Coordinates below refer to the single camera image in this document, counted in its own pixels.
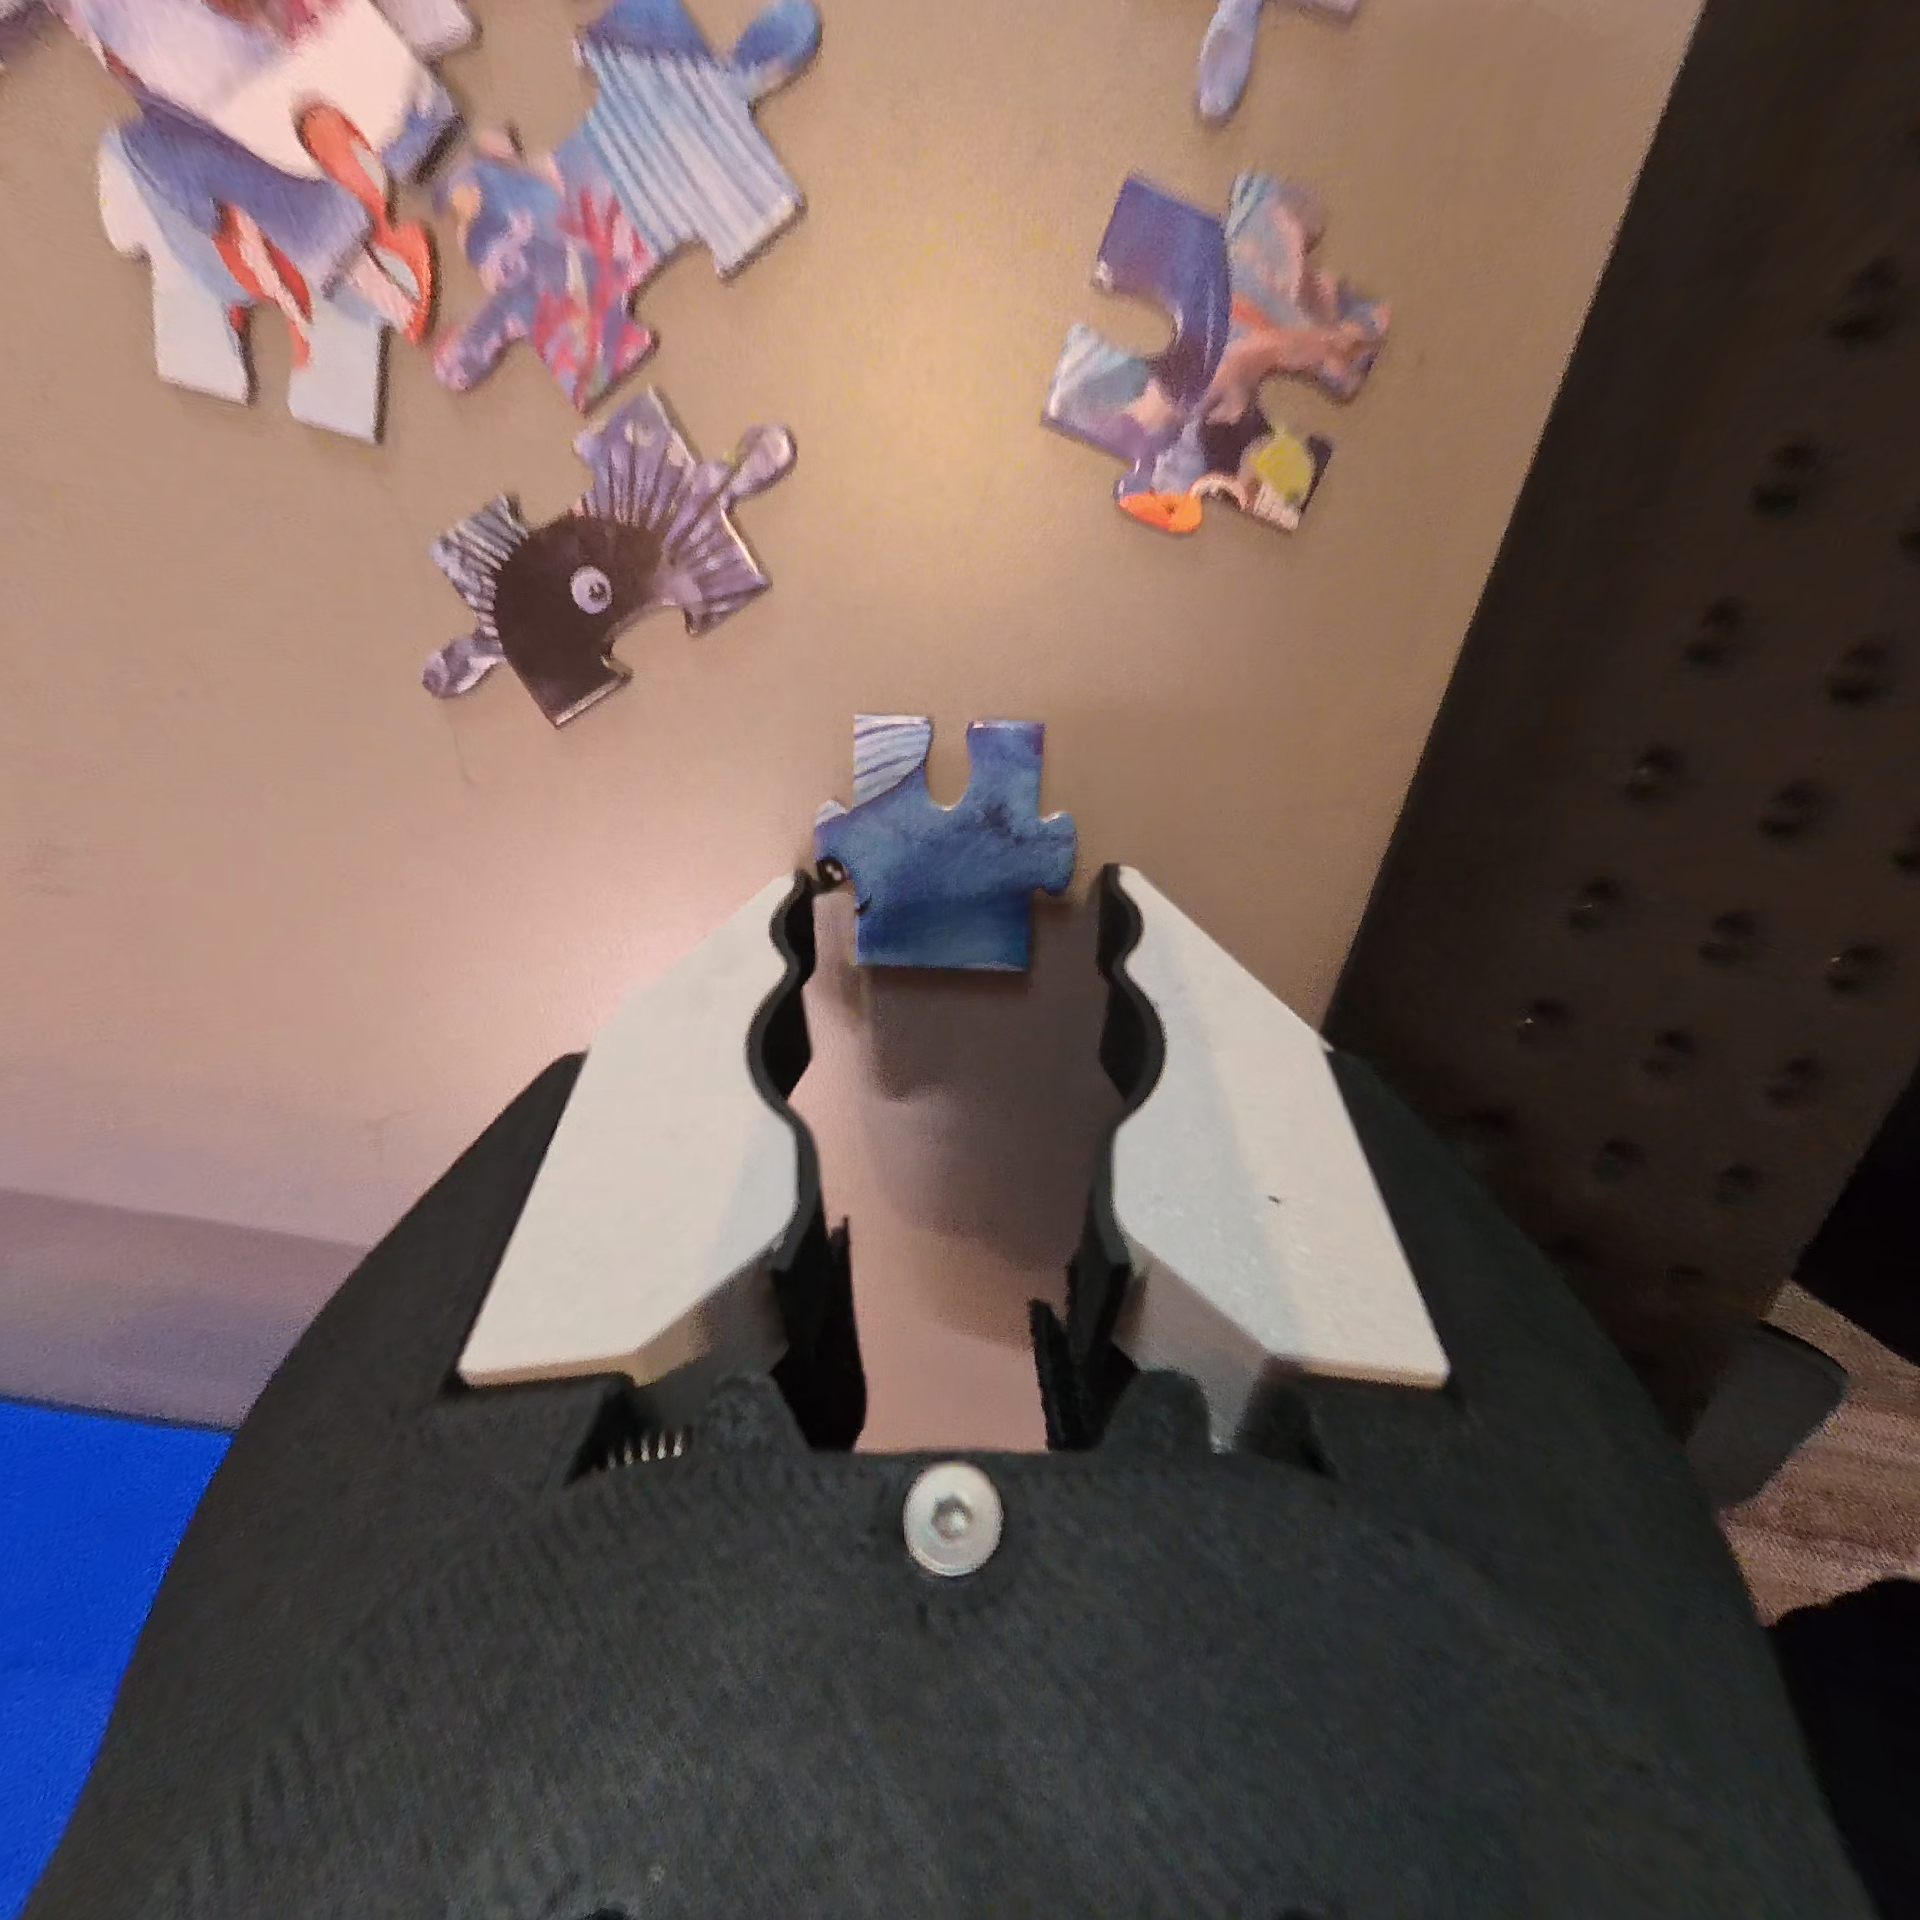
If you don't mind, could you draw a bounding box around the single jigsaw puzzle piece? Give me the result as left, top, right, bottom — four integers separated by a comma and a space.
815, 714, 1079, 974

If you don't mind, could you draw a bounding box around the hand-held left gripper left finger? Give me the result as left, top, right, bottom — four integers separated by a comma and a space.
456, 870, 870, 1449

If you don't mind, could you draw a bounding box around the dark perforated panel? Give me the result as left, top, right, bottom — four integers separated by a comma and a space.
1326, 0, 1920, 1442

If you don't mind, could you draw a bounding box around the pile of jigsaw puzzle pieces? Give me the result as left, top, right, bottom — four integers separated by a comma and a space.
0, 0, 1387, 733

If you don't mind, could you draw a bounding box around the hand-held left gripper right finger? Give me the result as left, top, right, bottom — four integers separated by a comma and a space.
1025, 861, 1451, 1454

